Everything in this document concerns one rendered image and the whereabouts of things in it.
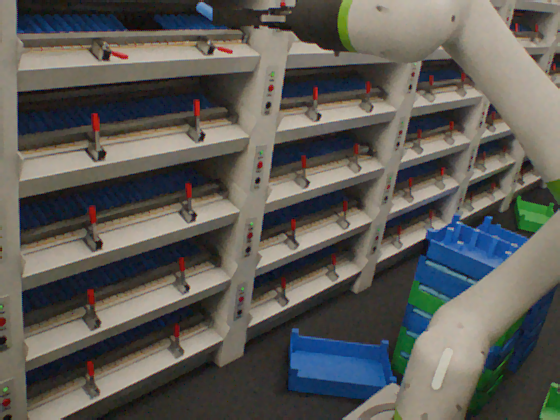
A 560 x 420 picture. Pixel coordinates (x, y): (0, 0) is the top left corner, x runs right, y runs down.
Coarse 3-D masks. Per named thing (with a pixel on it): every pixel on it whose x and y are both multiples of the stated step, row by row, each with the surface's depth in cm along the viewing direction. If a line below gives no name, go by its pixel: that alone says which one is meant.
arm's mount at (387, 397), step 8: (392, 384) 137; (384, 392) 134; (392, 392) 135; (376, 400) 131; (384, 400) 131; (392, 400) 132; (360, 408) 128; (368, 408) 128; (376, 408) 128; (384, 408) 128; (392, 408) 129; (352, 416) 125; (360, 416) 125; (368, 416) 125; (376, 416) 126; (384, 416) 127; (392, 416) 127
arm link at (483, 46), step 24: (480, 0) 91; (480, 24) 90; (504, 24) 92; (456, 48) 93; (480, 48) 90; (504, 48) 90; (480, 72) 92; (504, 72) 90; (528, 72) 90; (504, 96) 91; (528, 96) 90; (552, 96) 89; (504, 120) 95; (528, 120) 90; (552, 120) 89; (528, 144) 92; (552, 144) 89; (552, 168) 90
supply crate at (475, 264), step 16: (448, 224) 187; (432, 240) 174; (464, 240) 189; (480, 240) 186; (432, 256) 175; (448, 256) 172; (464, 256) 169; (480, 256) 181; (496, 256) 183; (464, 272) 170; (480, 272) 167
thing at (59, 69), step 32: (64, 0) 121; (96, 0) 127; (128, 0) 132; (160, 0) 139; (192, 0) 145; (224, 0) 149; (256, 32) 145; (32, 64) 105; (64, 64) 109; (96, 64) 113; (128, 64) 119; (160, 64) 125; (192, 64) 132; (224, 64) 139; (256, 64) 147
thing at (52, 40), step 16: (96, 32) 117; (112, 32) 120; (128, 32) 122; (144, 32) 125; (160, 32) 128; (176, 32) 131; (192, 32) 134; (208, 32) 138; (224, 32) 141; (240, 32) 145; (112, 48) 118
